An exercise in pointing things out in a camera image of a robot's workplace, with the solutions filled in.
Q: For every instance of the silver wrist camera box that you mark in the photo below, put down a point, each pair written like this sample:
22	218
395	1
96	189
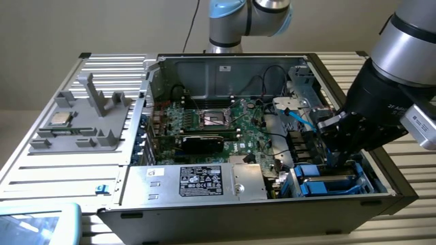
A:
419	127

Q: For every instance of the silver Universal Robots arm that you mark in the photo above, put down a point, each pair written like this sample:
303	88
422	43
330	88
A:
402	46

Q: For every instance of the blue plastic disk bay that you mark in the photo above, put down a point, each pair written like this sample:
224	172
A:
327	189

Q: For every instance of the silver metal drive cage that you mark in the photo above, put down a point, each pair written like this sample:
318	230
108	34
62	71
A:
307	86

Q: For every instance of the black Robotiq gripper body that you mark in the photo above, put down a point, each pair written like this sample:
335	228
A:
371	97

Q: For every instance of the installed RAM sticks row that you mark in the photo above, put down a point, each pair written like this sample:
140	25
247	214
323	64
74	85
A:
211	102

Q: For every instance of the black open PC case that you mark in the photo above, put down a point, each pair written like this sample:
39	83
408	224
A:
238	222

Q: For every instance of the grey plastic parts rack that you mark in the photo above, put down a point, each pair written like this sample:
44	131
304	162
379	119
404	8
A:
88	120

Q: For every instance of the silver CPU chip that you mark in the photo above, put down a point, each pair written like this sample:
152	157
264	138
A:
62	118

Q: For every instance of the silver power supply with label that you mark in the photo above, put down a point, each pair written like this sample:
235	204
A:
163	183

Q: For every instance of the CPU socket with metal frame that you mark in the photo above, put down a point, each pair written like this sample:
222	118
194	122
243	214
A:
216	118

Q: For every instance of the light blue teach pendant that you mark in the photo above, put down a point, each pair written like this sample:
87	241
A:
38	224

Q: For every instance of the black table corner cap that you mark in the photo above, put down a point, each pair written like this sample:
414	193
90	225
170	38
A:
84	55
360	54

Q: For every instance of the black graphics card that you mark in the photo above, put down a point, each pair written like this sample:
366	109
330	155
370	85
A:
203	144

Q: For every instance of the silver chipset heat sink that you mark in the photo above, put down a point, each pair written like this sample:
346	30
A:
236	159

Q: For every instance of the green RAM stick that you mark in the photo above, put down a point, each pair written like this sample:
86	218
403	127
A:
74	131

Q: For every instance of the blue plastic latch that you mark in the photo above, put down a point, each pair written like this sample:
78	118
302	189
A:
102	190

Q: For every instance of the green motherboard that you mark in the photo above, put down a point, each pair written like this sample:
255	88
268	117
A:
248	122

